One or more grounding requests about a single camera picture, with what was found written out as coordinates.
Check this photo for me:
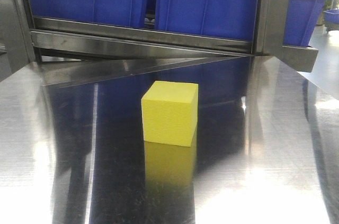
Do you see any yellow foam block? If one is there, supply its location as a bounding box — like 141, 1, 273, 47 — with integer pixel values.
141, 80, 199, 147

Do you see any blue plastic bin middle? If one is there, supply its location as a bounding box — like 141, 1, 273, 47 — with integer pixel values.
155, 0, 257, 41

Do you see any blue plastic bin right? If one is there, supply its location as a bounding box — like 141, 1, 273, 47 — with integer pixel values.
283, 0, 328, 47

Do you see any distant blue bin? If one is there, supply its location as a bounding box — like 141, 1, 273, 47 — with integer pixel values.
324, 9, 339, 24

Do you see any stainless steel shelf frame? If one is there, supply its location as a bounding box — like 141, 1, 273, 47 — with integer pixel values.
1, 0, 318, 79

